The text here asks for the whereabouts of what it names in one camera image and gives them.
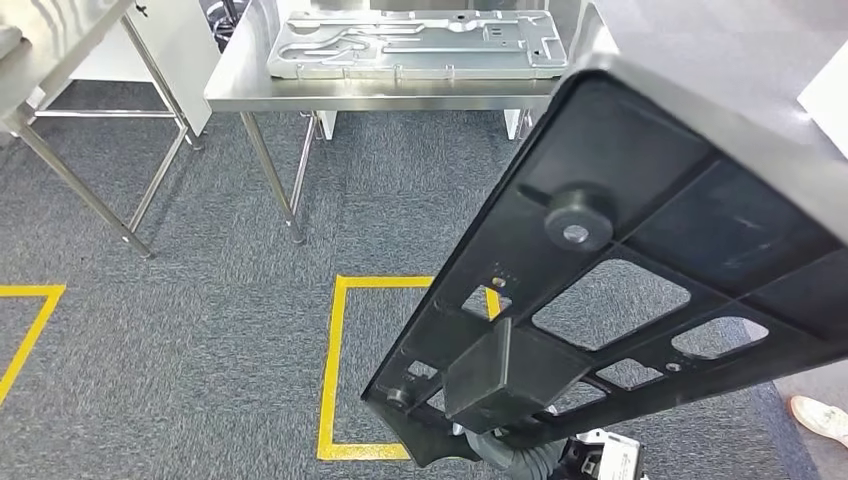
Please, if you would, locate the steel frame table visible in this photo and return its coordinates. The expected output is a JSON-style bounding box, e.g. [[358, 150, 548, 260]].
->
[[0, 0, 205, 261]]

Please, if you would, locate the person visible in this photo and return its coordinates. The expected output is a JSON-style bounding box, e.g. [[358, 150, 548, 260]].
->
[[789, 395, 848, 450]]

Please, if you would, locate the white block with light strip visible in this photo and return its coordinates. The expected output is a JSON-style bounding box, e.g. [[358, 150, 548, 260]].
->
[[796, 58, 848, 160]]

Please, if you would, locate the large silver stamped metal plate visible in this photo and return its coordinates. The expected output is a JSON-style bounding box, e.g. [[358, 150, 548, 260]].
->
[[266, 8, 570, 82]]

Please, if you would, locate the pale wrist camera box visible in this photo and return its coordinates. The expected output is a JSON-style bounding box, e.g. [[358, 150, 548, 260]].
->
[[576, 429, 645, 480]]

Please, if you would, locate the yellow floor tape square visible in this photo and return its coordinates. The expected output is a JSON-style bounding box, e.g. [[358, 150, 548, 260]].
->
[[316, 274, 503, 463]]

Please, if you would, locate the black cable bundle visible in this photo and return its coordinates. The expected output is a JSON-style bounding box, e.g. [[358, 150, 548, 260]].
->
[[200, 0, 252, 53]]

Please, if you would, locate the stainless steel workbench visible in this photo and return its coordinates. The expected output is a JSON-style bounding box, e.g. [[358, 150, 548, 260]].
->
[[203, 0, 588, 245]]

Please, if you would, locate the white cabinet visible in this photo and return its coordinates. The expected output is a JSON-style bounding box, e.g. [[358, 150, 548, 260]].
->
[[69, 0, 223, 138]]

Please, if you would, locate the black plastic plate bracket part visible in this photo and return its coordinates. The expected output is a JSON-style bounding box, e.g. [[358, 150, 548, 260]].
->
[[360, 0, 848, 468]]

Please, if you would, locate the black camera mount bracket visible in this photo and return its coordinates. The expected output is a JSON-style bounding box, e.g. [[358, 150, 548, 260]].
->
[[558, 437, 605, 480]]

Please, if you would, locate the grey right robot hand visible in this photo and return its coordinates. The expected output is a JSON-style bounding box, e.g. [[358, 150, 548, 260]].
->
[[457, 423, 515, 466]]

